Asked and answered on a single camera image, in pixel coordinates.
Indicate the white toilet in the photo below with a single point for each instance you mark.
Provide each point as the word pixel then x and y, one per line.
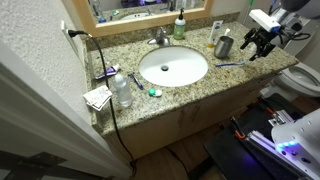
pixel 300 80

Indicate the clear plastic water bottle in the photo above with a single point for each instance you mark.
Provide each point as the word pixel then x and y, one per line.
pixel 123 91

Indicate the black cart top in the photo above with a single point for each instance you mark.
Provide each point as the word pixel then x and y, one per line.
pixel 230 156

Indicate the white tissue packet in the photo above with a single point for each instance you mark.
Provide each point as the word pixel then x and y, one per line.
pixel 97 97

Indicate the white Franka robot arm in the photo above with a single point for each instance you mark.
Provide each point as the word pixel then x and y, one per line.
pixel 300 136

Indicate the blue toothbrush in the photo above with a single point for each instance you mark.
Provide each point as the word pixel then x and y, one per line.
pixel 230 64

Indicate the wood-framed wall mirror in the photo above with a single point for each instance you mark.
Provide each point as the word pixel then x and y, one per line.
pixel 83 20

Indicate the metal sink drain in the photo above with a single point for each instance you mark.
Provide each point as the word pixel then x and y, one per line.
pixel 164 68

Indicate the green soap pump bottle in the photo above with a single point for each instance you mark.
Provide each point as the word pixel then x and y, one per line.
pixel 179 28

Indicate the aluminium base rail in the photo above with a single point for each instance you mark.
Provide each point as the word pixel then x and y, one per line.
pixel 263 141

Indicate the beige vanity cabinet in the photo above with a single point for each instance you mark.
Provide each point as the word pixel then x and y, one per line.
pixel 160 130

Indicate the grey metal cup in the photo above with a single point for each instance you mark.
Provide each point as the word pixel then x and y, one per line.
pixel 223 47

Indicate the white wall outlet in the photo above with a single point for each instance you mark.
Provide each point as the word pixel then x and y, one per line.
pixel 68 38

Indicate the large white cream tube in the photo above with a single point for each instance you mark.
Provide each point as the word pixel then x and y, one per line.
pixel 214 33

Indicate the blue razor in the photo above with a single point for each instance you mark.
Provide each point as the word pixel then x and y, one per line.
pixel 136 81

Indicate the orange black clamp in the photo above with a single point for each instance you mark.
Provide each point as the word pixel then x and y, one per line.
pixel 269 111
pixel 237 130

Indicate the white door frame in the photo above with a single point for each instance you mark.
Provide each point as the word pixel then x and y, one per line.
pixel 43 126

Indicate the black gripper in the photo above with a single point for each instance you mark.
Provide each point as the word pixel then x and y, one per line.
pixel 265 40

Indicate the small white yellow-capped tube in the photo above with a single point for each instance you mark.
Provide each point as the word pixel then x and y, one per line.
pixel 227 32

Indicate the white oval sink basin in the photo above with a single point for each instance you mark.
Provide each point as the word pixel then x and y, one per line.
pixel 180 66

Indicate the chrome sink faucet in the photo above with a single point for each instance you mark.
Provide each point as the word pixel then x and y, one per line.
pixel 161 38

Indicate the green floss container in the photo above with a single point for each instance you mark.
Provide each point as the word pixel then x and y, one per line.
pixel 155 92

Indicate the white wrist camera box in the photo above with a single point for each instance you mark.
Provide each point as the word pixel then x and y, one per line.
pixel 264 20

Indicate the purple toothpaste tube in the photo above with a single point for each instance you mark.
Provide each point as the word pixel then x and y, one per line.
pixel 108 71

